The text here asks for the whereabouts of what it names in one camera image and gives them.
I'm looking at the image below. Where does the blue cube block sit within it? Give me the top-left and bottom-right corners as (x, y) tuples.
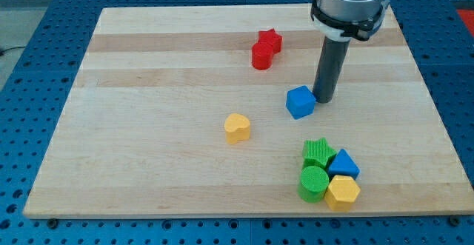
(286, 85), (316, 120)

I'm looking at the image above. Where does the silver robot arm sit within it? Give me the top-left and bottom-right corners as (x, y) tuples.
(310, 0), (390, 42)

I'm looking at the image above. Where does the yellow heart block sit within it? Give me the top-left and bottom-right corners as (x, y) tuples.
(224, 113), (251, 144)

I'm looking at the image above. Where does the wooden board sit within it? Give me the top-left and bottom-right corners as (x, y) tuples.
(23, 3), (473, 219)

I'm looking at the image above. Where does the red cylinder block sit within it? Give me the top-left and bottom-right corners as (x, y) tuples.
(251, 41), (273, 70)

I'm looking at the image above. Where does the red star block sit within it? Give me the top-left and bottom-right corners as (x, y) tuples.
(258, 28), (283, 54)

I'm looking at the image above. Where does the green star block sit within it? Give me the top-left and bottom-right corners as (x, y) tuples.
(302, 138), (337, 170)

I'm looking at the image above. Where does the green cylinder block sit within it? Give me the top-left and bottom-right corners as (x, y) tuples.
(297, 166), (330, 203)

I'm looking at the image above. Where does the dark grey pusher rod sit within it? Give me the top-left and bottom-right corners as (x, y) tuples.
(312, 37), (350, 104)

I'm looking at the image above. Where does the blue triangle block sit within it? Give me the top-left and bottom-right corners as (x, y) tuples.
(327, 149), (360, 180)

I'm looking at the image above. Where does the yellow hexagon block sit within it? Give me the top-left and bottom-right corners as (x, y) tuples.
(324, 175), (361, 212)

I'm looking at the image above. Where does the black cable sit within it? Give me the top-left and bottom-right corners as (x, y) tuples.
(0, 45), (26, 57)

